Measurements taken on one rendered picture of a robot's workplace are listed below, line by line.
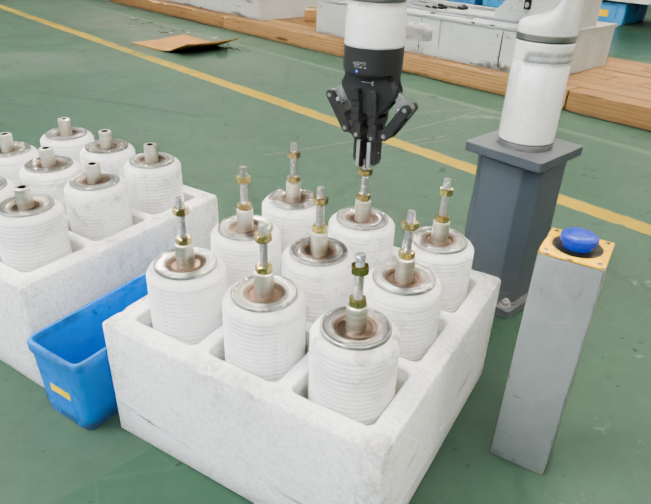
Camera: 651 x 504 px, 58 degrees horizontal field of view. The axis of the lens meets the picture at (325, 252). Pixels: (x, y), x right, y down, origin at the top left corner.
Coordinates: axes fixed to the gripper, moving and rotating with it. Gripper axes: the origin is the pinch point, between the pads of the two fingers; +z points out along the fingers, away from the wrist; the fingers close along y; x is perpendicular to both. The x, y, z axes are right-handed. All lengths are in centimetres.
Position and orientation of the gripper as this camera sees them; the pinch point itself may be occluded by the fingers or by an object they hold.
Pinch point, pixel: (367, 152)
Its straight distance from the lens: 81.1
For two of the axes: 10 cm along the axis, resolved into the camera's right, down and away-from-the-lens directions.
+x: 5.8, -3.8, 7.2
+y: 8.1, 3.1, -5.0
